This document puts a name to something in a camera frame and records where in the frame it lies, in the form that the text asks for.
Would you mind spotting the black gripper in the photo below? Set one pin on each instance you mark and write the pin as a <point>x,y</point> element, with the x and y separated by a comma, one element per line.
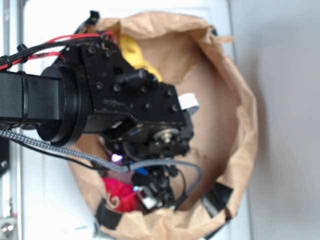
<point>136,114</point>

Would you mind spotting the red paper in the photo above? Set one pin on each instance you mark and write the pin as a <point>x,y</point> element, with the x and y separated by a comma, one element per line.
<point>121,196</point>

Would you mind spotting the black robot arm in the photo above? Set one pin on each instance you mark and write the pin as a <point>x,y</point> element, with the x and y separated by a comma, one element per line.
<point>56,103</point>

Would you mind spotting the yellow microfiber cloth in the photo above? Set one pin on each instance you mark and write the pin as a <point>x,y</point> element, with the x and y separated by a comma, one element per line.
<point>133,54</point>

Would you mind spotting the brown paper bag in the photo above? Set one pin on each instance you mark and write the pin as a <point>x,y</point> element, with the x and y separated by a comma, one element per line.
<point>187,53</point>

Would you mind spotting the white plastic bin lid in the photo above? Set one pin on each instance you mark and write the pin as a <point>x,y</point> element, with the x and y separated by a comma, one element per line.
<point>51,204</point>

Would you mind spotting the black metal mounting bracket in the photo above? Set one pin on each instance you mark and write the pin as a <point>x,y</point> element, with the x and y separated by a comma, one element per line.
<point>4,156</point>

